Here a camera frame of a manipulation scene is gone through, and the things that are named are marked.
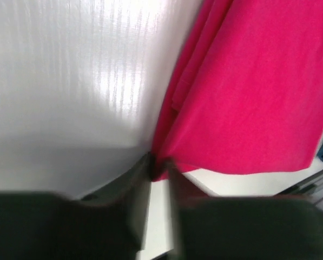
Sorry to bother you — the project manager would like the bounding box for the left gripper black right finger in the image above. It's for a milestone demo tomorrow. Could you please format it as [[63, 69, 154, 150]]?
[[165, 160, 323, 259]]

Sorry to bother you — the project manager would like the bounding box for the magenta t shirt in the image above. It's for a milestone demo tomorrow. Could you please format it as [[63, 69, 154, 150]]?
[[152, 1, 323, 181]]

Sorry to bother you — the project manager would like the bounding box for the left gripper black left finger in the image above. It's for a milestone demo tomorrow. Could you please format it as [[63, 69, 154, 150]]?
[[0, 154, 152, 259]]

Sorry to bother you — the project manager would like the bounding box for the aluminium frame rail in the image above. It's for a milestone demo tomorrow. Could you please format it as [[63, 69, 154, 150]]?
[[278, 170, 323, 195]]

